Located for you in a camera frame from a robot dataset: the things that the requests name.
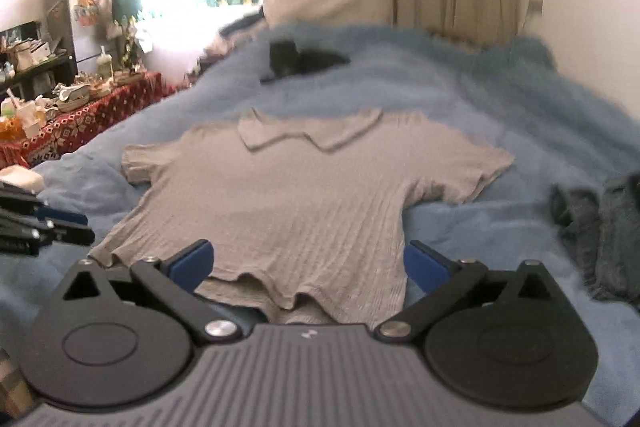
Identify grey knit short-sleeve shirt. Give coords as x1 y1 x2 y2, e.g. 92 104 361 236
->
91 109 513 326

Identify folded cream garment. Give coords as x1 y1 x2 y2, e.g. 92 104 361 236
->
0 165 46 194

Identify red patterned tablecloth table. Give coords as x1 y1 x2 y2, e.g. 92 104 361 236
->
0 72 178 168

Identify dark grey-blue garment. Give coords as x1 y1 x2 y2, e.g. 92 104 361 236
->
549 172 639 308

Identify grey refrigerator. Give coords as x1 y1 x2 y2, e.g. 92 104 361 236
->
44 0 110 72

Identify blue bed blanket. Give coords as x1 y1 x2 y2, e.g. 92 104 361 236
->
1 26 639 425

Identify wall power socket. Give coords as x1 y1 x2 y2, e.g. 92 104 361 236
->
526 0 544 16

